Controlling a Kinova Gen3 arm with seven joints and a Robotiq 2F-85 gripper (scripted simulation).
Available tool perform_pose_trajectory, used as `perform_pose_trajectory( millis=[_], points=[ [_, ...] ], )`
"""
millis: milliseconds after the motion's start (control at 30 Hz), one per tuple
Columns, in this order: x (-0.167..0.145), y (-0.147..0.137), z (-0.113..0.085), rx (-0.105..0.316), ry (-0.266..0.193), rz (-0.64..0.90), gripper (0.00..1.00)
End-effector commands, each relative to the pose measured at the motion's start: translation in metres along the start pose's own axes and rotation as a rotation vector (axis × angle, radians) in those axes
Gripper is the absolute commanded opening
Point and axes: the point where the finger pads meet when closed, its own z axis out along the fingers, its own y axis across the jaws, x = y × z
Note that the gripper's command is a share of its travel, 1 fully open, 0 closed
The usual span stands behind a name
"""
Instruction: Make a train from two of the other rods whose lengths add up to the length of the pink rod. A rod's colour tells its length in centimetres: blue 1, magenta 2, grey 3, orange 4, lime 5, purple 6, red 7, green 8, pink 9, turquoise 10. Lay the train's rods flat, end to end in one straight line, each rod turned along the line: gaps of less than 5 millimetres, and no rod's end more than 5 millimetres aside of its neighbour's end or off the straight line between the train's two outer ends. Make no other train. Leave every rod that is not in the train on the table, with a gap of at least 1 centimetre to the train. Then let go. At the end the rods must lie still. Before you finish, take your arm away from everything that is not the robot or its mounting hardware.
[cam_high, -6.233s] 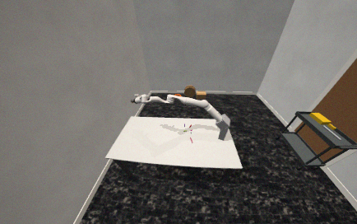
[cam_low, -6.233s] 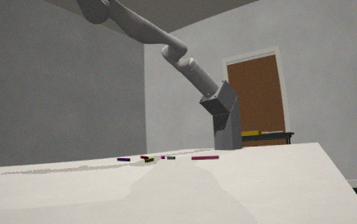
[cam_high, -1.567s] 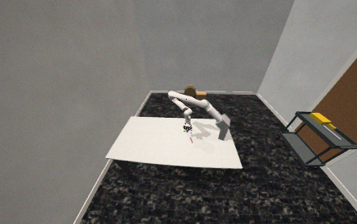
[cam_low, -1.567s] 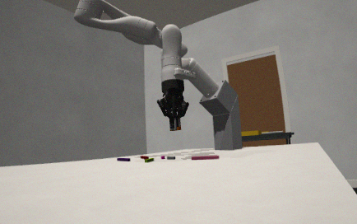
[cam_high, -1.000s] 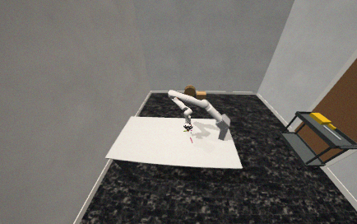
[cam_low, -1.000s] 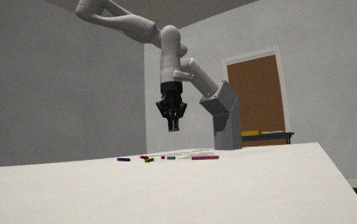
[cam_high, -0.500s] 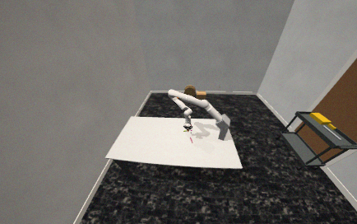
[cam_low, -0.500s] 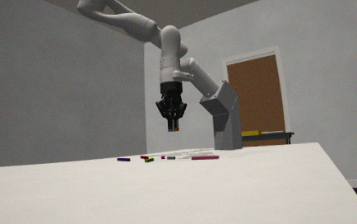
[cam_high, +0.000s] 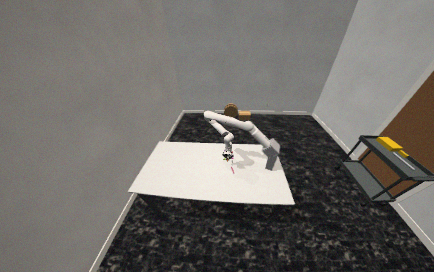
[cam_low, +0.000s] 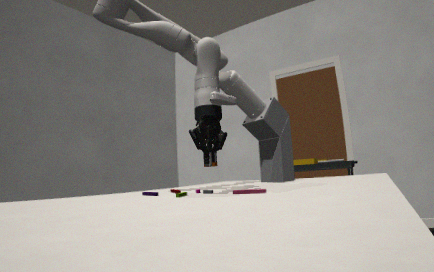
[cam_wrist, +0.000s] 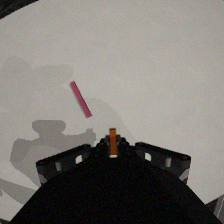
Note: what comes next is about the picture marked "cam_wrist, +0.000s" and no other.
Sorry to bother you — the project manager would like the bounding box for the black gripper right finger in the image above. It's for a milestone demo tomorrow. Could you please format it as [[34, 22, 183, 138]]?
[[116, 134, 191, 184]]

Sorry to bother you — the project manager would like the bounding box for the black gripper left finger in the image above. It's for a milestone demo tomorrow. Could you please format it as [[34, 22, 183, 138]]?
[[36, 135, 110, 186]]

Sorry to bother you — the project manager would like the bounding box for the pink rod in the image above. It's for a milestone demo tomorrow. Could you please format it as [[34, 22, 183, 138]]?
[[70, 81, 92, 118]]

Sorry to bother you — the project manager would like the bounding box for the orange rod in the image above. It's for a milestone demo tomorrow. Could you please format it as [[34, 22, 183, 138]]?
[[109, 128, 117, 155]]

